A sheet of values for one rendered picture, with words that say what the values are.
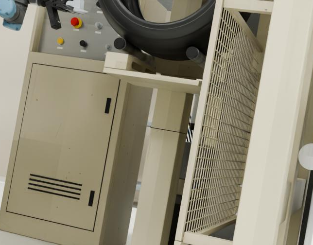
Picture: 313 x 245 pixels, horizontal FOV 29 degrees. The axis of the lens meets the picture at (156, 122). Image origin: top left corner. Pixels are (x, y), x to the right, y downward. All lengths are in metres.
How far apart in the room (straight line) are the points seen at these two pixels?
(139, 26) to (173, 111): 0.49
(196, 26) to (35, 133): 1.19
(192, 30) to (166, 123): 0.54
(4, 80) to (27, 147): 2.74
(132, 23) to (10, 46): 3.63
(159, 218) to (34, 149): 0.80
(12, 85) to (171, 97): 3.33
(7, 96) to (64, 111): 2.79
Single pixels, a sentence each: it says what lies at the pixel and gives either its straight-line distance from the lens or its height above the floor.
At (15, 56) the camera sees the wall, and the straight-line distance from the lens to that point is 5.77.
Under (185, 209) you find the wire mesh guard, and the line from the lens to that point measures 1.63.
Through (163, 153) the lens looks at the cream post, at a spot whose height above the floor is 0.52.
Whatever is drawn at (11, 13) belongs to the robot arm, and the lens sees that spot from 2.42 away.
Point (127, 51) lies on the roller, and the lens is 2.32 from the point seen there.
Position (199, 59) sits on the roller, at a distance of 2.22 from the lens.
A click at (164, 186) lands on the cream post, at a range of 2.55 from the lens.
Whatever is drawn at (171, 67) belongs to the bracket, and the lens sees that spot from 2.55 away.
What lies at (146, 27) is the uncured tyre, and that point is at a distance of 2.21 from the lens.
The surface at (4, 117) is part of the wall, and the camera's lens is 5.74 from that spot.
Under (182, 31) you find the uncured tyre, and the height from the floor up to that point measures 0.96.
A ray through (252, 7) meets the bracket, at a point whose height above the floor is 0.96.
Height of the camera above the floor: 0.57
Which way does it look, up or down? 2 degrees up
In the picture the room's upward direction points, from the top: 10 degrees clockwise
